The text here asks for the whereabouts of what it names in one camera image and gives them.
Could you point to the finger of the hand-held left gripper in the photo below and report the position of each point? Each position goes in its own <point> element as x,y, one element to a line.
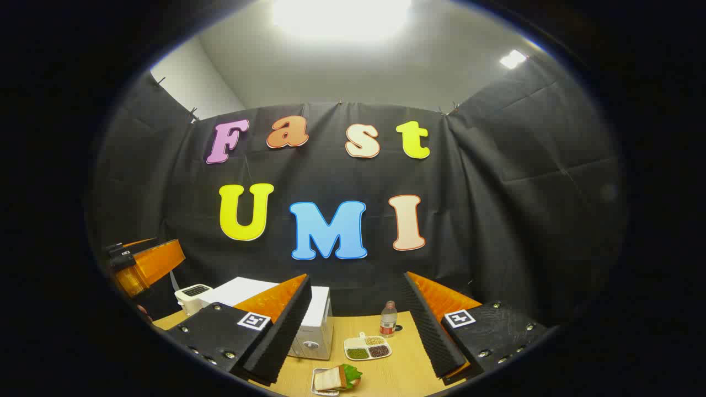
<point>154,264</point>
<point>140,241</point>

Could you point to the black backdrop cloth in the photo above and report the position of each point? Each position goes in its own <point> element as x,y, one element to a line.
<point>496,220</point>

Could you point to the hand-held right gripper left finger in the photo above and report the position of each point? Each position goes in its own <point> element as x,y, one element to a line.
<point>287,336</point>

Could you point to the white rectangular tray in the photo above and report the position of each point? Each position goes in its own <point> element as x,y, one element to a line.
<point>315,383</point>

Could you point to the white toaster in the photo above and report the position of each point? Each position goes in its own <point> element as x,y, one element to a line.
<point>190,300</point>

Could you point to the toast and lettuce sandwich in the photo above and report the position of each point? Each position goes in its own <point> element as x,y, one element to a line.
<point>333,377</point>

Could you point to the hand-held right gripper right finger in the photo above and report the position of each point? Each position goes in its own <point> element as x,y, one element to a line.
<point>436,336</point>

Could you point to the white microwave oven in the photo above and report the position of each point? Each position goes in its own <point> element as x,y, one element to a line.
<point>317,325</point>

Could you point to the white divided dish of beans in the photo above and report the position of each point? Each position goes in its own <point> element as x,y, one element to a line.
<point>367,347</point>

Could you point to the clear plastic water bottle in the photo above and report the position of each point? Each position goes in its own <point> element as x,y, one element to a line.
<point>388,322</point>

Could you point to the ceiling light panel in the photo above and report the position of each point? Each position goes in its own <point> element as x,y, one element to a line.
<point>513,59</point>
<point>342,16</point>

